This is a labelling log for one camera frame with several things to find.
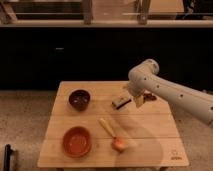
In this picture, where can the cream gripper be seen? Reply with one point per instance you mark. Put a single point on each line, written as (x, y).
(139, 100)

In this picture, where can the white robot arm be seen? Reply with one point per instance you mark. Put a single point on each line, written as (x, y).
(144, 77)

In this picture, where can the dark brown bowl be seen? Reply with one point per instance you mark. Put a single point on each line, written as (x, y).
(79, 99)

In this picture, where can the red bowl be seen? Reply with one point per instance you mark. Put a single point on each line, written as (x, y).
(76, 142)

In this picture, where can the pile of brown nuts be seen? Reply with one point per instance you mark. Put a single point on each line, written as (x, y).
(149, 97)

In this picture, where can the black object at floor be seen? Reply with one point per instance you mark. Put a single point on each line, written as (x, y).
(8, 151)

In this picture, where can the orange spoon with wooden handle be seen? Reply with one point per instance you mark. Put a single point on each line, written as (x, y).
(118, 143)

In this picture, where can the wooden shelf rail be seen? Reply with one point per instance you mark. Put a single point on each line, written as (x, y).
(106, 13)

